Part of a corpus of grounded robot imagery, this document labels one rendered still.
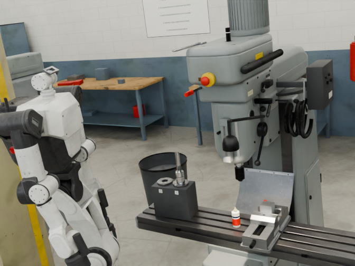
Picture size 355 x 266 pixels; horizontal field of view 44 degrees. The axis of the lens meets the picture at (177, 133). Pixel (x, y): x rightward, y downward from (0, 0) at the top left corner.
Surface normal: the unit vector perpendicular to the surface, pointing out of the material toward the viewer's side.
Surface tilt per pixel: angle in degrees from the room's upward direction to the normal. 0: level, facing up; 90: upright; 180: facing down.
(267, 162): 90
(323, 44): 90
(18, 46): 90
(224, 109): 90
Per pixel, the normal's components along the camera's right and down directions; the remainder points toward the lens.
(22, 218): 0.85, 0.06
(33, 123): 0.97, -0.11
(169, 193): -0.44, 0.32
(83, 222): -0.08, 0.68
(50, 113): 0.55, 0.10
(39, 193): -0.14, 0.29
